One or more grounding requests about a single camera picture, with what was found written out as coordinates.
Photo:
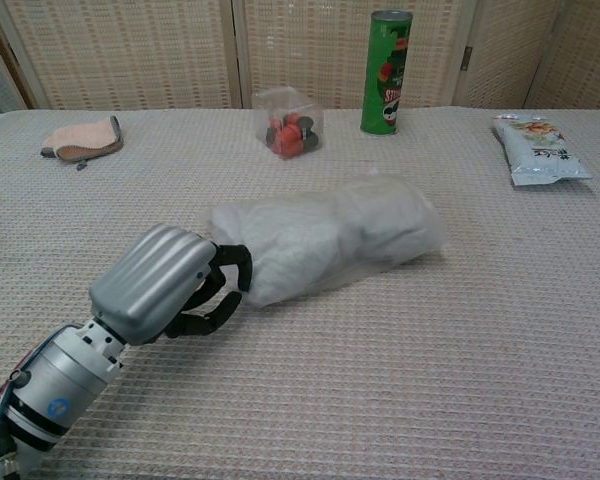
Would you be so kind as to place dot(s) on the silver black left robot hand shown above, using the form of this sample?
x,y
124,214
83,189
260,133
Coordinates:
x,y
150,280

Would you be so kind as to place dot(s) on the clear plastic bag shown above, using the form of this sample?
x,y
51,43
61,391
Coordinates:
x,y
410,200

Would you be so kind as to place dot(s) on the pink cloth with grey trim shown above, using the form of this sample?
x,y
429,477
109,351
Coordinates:
x,y
82,135

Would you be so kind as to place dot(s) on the beige textured tablecloth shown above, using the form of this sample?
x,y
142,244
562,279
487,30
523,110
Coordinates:
x,y
350,400

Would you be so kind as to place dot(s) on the woven rattan screen panel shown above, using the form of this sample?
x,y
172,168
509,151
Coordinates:
x,y
585,55
125,50
310,45
505,50

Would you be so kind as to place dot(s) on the clear plastic box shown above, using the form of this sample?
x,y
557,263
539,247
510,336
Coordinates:
x,y
280,102

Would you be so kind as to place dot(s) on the green chips can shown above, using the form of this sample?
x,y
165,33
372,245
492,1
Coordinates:
x,y
382,60

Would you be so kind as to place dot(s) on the metal screen hinge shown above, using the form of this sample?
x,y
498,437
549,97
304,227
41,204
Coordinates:
x,y
468,57

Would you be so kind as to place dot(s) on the orange and black caps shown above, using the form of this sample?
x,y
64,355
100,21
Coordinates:
x,y
287,137

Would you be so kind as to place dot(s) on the white blue snack packet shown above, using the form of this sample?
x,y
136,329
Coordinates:
x,y
540,155

